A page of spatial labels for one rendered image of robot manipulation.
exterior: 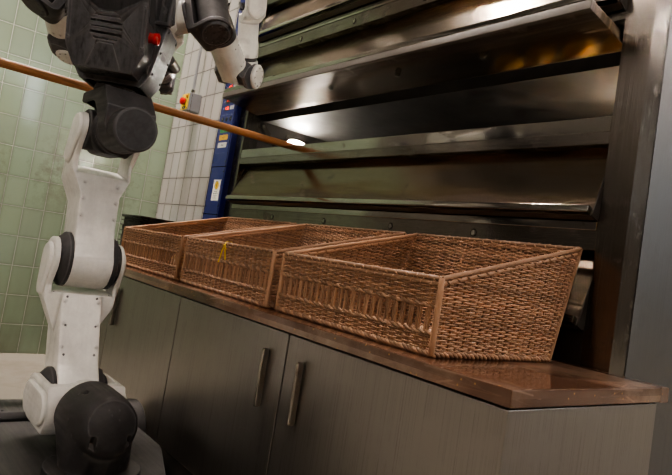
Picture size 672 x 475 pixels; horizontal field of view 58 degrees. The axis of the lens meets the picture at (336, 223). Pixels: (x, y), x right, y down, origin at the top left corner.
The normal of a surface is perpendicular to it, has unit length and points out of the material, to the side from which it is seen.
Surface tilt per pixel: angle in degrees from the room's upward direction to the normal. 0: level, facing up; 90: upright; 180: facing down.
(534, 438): 90
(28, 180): 90
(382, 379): 90
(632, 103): 90
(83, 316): 69
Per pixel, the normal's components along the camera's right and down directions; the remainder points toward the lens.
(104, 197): 0.65, -0.12
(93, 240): 0.64, -0.36
